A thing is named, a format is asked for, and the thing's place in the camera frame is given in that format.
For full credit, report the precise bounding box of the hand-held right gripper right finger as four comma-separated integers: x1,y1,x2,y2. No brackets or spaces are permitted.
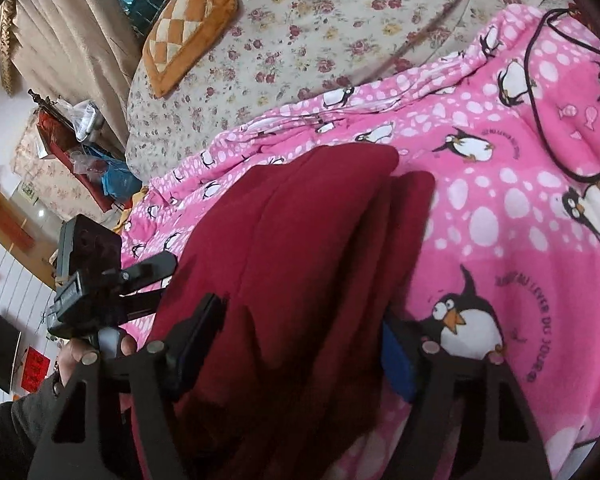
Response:
382,310,553,480

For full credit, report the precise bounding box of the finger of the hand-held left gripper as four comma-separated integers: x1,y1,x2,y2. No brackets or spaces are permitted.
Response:
121,251,179,293

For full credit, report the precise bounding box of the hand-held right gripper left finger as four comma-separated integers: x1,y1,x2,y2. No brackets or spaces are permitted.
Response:
27,292,228,480

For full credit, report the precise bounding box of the dark red fleece shirt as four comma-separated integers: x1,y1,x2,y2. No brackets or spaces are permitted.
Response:
130,142,437,480

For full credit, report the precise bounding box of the person's left forearm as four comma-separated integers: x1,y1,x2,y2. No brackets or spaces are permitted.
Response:
0,372,81,480

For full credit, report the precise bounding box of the person's left hand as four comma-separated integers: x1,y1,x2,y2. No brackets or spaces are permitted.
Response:
59,332,138,392

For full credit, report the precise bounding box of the blue plastic bag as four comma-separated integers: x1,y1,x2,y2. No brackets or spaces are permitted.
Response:
101,156,144,202

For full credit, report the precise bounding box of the floral fabric cover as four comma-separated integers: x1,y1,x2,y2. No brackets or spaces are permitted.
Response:
9,120,82,222

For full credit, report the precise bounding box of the red wooden bedside cabinet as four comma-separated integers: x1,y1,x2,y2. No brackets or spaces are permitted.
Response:
35,107,127,212

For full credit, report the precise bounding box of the pink penguin print blanket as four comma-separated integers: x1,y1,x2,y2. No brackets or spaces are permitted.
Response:
115,4,600,480

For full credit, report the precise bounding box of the beige curtain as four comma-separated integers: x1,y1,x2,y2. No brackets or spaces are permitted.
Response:
0,0,146,142

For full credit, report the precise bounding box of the orange checkered cushion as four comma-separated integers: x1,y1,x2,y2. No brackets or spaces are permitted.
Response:
142,0,240,100

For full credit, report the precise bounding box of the wooden wall shelf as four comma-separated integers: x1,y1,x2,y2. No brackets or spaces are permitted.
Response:
0,205,57,287

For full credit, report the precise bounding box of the red paper wall sign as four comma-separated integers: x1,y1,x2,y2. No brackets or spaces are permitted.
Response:
20,347,52,394

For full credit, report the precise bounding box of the black cable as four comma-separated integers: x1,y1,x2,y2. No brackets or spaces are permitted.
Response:
524,7,600,184

